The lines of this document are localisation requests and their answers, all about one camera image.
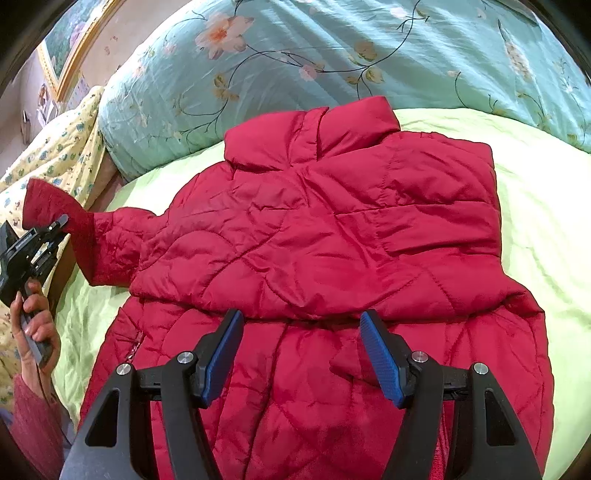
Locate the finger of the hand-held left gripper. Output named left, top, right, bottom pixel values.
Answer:
left=41, top=213, right=71, bottom=241
left=34, top=236, right=65, bottom=280

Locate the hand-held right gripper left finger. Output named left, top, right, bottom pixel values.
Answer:
left=60, top=308, right=245, bottom=480

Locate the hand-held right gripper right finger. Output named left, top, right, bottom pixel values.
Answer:
left=359, top=309, right=543, bottom=480

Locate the red quilted jacket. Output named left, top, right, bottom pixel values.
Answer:
left=23, top=95, right=555, bottom=480

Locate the person's left forearm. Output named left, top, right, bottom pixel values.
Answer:
left=9, top=367, right=77, bottom=480

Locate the person's left hand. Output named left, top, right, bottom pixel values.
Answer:
left=10, top=281, right=62, bottom=374

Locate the yellow printed blanket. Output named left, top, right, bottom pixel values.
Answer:
left=0, top=85, right=109, bottom=416

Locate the gold framed painting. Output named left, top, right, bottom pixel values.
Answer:
left=36, top=0, right=126, bottom=101

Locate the light green bed sheet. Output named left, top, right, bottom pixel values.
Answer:
left=51, top=107, right=591, bottom=480

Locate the teal floral quilt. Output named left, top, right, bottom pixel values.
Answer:
left=98, top=0, right=591, bottom=183

